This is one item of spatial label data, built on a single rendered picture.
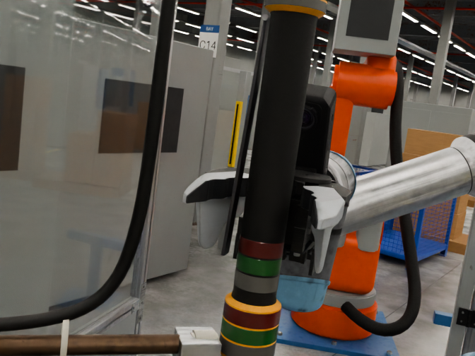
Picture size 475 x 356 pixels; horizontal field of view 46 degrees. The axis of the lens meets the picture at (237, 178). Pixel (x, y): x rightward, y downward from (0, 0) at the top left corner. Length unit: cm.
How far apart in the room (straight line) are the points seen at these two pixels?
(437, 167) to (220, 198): 49
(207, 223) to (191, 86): 449
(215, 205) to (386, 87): 388
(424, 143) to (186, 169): 432
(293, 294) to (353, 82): 364
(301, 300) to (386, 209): 22
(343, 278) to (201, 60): 222
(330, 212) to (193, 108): 460
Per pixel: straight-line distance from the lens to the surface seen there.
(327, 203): 39
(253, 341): 42
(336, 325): 433
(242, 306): 42
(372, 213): 81
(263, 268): 41
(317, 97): 47
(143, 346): 42
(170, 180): 488
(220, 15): 713
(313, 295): 68
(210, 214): 44
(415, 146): 844
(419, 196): 84
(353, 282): 430
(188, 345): 42
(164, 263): 510
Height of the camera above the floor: 172
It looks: 8 degrees down
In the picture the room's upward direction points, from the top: 8 degrees clockwise
